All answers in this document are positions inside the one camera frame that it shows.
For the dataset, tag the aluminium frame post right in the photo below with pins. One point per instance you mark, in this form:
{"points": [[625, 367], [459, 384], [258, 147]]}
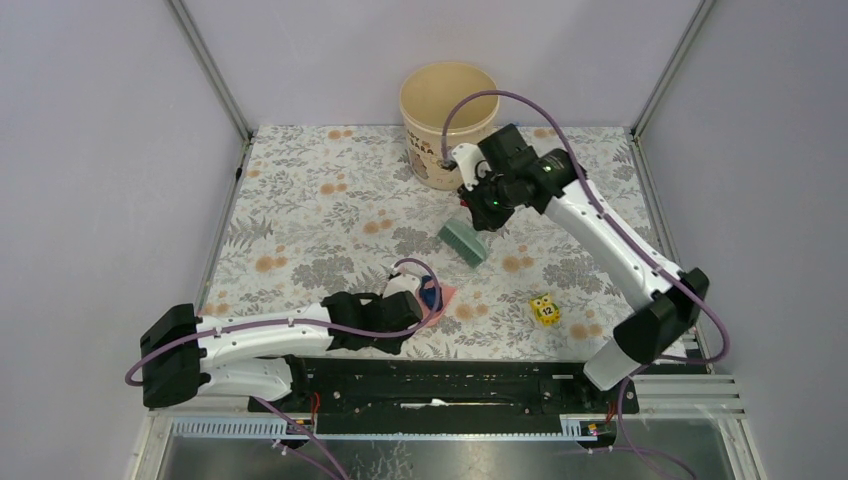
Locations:
{"points": [[675, 62]]}

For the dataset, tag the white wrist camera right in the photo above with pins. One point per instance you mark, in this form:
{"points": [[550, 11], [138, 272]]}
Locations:
{"points": [[471, 163]]}

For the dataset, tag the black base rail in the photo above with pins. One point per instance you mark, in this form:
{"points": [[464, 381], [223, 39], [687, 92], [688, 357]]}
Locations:
{"points": [[348, 396]]}

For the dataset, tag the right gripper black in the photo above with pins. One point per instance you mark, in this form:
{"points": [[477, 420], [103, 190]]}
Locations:
{"points": [[482, 219]]}

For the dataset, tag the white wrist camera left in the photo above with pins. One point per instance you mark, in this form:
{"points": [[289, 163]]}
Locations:
{"points": [[402, 282]]}

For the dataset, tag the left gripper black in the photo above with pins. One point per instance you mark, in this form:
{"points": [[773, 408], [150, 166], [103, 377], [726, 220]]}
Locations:
{"points": [[393, 348]]}

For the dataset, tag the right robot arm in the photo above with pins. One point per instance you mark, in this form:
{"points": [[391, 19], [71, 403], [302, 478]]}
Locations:
{"points": [[666, 301]]}

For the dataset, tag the floral table mat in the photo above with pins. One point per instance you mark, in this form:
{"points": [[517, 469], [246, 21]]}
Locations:
{"points": [[328, 209]]}

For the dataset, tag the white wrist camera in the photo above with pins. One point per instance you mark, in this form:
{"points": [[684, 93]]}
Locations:
{"points": [[471, 163], [402, 282]]}

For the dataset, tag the green hand brush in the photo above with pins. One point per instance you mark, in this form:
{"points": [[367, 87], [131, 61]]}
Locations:
{"points": [[464, 241]]}

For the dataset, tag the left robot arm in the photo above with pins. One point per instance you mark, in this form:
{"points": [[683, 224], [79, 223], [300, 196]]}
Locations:
{"points": [[184, 355]]}

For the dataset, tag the cream plastic bucket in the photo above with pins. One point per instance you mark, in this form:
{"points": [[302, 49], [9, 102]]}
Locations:
{"points": [[426, 100]]}

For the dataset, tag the dark blue scrap left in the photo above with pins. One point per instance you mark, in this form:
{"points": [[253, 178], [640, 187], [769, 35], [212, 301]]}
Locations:
{"points": [[430, 293]]}

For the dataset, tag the aluminium frame post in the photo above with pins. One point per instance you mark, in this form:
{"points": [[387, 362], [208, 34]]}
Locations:
{"points": [[209, 67], [675, 62]]}

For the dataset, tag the pink dustpan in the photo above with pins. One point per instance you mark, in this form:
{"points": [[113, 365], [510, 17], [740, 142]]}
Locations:
{"points": [[433, 316]]}

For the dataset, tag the yellow owl block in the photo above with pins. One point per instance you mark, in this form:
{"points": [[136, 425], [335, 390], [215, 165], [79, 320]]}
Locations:
{"points": [[545, 311]]}

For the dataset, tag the aluminium frame post left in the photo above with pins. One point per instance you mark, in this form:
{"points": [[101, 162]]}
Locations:
{"points": [[209, 67]]}

